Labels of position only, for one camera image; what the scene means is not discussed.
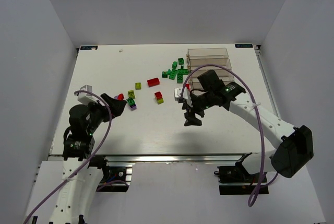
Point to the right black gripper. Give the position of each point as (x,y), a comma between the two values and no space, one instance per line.
(194,104)

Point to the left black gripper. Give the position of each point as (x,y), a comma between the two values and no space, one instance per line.
(105,104)

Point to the red curved lego piece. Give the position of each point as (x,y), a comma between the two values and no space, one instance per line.
(120,97)

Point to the red small lego brick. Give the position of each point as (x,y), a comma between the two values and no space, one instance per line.
(158,95)

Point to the red long lego brick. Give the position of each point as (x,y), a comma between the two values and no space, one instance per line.
(153,82)

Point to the lime lego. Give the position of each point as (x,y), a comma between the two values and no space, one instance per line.
(160,101)

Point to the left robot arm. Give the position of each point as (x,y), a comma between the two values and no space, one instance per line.
(82,170)

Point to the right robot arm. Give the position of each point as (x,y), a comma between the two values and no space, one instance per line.
(293,146)

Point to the green lego on purple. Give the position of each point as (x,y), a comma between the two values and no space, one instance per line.
(131,102)

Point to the purple lego base brick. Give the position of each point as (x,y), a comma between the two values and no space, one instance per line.
(133,107)

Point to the green lego brick lower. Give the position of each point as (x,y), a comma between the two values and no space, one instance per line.
(180,78)

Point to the green long lego brick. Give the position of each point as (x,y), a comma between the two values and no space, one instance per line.
(173,74)

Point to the green flat lego plate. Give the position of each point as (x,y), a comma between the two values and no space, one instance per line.
(183,71)

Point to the green lego brick left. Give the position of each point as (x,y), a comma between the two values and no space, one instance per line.
(165,74)

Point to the green lego brick small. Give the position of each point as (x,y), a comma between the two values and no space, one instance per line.
(174,65)

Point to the green lego brick top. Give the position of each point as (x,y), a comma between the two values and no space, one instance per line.
(180,61)

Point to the clear compartment organizer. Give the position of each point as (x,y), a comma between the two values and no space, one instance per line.
(215,56)

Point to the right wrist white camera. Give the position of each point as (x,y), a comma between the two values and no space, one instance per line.
(181,95)

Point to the wrist white camera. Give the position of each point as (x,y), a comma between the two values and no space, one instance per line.
(181,95)
(86,98)

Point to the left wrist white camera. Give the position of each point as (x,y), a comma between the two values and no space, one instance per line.
(86,98)

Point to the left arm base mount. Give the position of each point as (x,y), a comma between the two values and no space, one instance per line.
(117,175)

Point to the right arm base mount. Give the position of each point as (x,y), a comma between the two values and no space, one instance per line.
(231,182)

